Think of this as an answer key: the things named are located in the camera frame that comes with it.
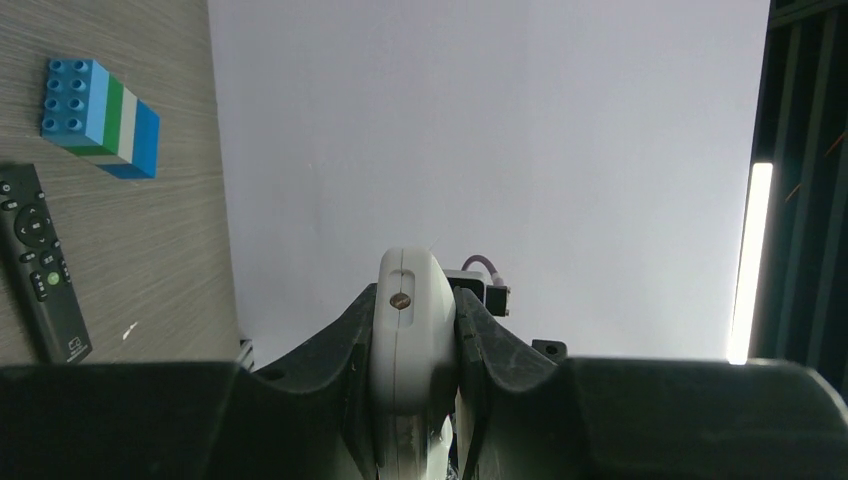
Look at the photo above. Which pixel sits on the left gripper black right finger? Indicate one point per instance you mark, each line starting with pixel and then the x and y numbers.
pixel 522 416

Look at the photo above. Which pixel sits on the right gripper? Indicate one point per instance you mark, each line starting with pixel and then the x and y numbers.
pixel 555 351

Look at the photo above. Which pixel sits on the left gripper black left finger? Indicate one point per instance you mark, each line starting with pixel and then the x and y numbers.
pixel 303 416

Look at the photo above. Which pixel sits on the white air conditioner remote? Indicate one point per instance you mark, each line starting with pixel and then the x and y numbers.
pixel 413 366

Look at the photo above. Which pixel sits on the black remote control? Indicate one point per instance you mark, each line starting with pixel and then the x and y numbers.
pixel 32 256

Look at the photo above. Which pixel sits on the blue green brick block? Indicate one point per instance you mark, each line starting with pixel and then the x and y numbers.
pixel 91 114

